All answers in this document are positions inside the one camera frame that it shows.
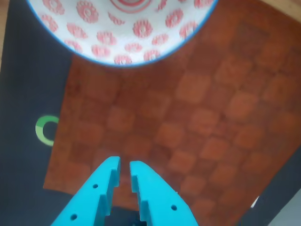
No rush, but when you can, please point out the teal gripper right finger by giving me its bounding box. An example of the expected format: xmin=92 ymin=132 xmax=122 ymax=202
xmin=129 ymin=161 xmax=198 ymax=226

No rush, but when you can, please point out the brown leather chessboard mat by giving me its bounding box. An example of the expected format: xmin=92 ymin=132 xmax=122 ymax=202
xmin=43 ymin=0 xmax=301 ymax=226

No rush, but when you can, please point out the white bowl with red flowers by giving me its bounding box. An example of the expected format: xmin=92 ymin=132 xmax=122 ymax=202
xmin=25 ymin=0 xmax=219 ymax=69

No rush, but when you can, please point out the green ring sticker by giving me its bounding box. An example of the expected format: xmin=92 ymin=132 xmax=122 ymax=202
xmin=35 ymin=115 xmax=60 ymax=146

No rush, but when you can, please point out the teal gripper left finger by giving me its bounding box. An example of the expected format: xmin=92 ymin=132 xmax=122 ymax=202
xmin=51 ymin=155 xmax=121 ymax=226

